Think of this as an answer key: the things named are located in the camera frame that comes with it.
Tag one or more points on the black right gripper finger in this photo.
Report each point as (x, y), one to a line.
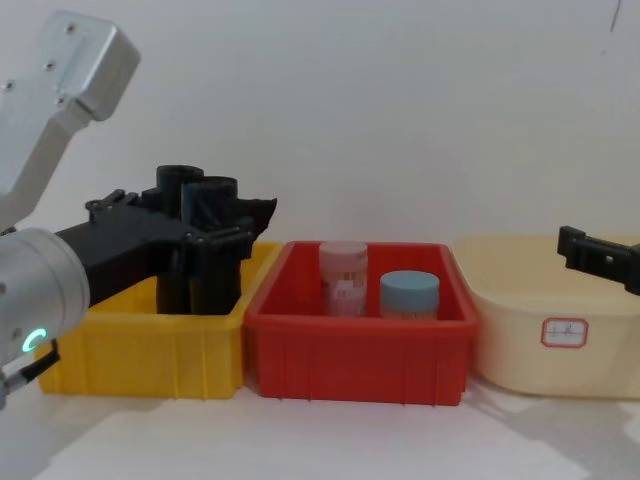
(600, 260)

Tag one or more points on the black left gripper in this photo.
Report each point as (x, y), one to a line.
(125, 245)

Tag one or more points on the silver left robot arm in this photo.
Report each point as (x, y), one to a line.
(35, 280)

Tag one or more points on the white label red border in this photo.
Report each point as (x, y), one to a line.
(565, 332)

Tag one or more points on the cream plastic basin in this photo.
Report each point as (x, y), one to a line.
(505, 330)

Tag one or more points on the yellow plastic bin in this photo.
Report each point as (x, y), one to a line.
(150, 350)

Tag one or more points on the pink lidded jar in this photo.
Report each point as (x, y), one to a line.
(344, 280)

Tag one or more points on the blue lidded jar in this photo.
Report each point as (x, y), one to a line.
(409, 295)

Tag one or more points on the red plastic bin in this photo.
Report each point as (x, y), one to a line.
(360, 355)

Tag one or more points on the white table cloth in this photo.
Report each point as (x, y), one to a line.
(320, 440)

